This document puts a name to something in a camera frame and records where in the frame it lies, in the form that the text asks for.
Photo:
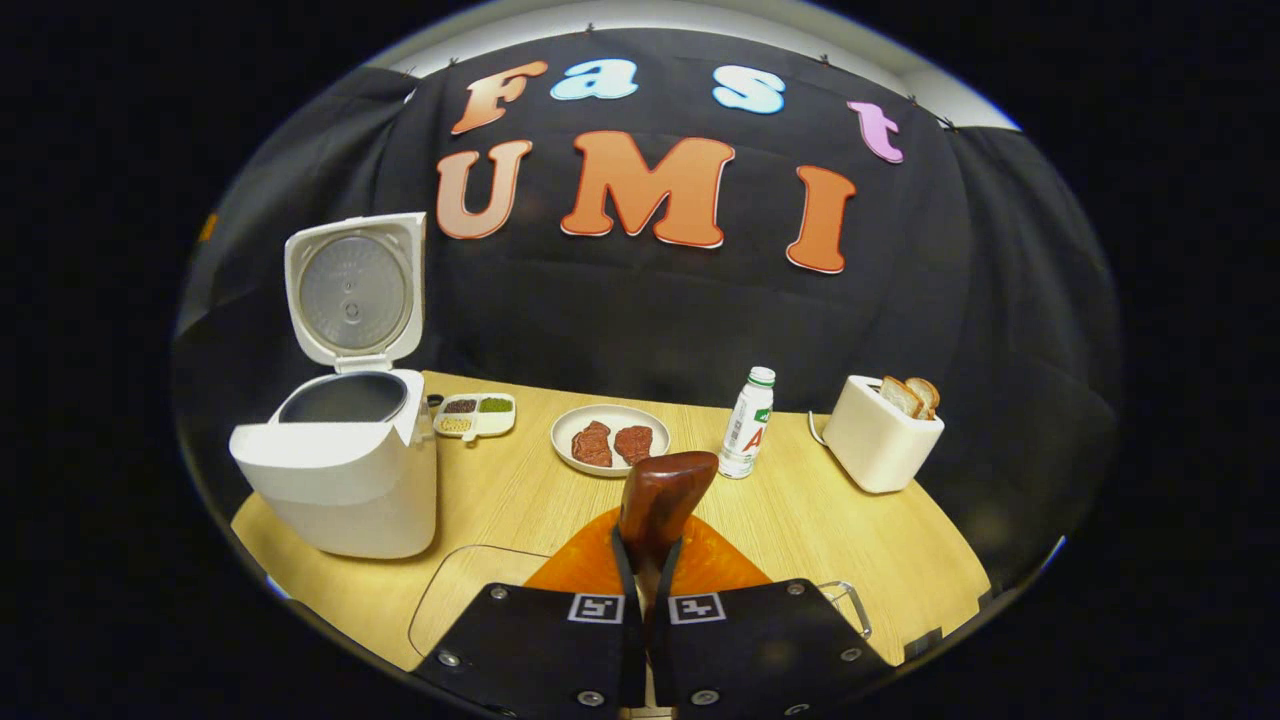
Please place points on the brown wooden spoon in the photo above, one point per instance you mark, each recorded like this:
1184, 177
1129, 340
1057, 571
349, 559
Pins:
660, 495

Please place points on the red meat piece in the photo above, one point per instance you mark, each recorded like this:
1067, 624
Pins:
592, 445
634, 444

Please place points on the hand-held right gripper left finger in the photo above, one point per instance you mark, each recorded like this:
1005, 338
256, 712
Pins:
540, 650

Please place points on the white rice cooker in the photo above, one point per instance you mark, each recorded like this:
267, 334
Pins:
340, 480

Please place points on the white round plate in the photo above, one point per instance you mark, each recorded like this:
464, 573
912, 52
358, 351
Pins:
610, 415

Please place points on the toast slice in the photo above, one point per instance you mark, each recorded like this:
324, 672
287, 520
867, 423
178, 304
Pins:
900, 397
927, 395

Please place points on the white toaster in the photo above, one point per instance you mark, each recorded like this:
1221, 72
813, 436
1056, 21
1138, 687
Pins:
875, 450

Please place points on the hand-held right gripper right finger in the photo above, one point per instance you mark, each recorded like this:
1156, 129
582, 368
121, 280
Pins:
760, 650

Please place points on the white divided grain dish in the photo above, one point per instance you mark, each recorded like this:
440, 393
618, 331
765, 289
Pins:
475, 416

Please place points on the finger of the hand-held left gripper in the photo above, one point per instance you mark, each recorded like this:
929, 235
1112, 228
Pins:
207, 228

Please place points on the white drink bottle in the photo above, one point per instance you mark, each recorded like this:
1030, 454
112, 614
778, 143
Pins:
745, 430

